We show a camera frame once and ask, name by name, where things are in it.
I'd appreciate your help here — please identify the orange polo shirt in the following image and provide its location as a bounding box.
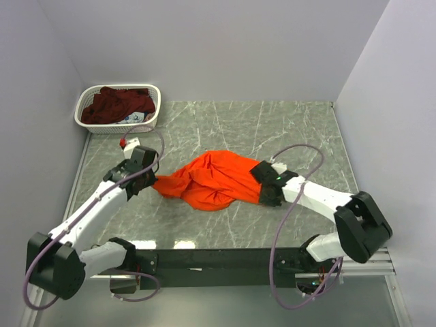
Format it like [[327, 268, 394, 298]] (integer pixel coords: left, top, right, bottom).
[[153, 151, 261, 211]]

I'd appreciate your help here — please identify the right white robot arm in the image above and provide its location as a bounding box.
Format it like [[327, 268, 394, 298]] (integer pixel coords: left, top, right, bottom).
[[250, 161, 393, 273]]

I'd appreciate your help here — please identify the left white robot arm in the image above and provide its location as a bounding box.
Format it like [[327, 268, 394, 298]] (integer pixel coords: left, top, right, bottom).
[[25, 146, 159, 300]]

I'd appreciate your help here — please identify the white plastic laundry basket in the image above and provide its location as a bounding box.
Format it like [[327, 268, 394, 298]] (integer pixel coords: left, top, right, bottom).
[[74, 84, 161, 134]]

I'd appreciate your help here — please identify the white printed shirt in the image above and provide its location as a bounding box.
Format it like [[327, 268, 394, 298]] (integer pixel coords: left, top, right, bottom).
[[117, 112, 154, 125]]

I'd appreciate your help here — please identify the dark red shirt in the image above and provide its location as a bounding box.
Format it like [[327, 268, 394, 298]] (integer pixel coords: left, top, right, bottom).
[[81, 87, 156, 125]]

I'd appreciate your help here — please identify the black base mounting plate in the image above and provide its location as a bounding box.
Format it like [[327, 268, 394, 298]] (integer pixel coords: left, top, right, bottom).
[[136, 247, 307, 291]]

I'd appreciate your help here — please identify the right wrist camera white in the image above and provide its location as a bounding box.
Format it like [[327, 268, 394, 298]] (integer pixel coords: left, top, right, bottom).
[[271, 163, 287, 175]]

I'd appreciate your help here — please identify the aluminium rail frame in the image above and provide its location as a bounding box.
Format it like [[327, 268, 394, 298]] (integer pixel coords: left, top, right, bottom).
[[18, 248, 412, 326]]

